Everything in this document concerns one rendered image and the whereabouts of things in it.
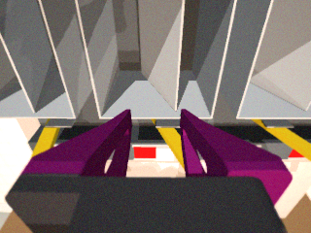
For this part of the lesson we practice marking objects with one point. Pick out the grey box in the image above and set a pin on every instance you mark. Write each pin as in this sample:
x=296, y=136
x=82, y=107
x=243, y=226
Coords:
x=158, y=91
x=280, y=86
x=26, y=44

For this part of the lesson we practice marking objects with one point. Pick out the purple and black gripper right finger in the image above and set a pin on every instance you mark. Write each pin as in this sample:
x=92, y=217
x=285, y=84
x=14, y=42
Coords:
x=226, y=155

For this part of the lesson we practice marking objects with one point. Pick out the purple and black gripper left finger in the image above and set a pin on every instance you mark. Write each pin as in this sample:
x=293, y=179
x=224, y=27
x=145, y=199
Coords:
x=88, y=153

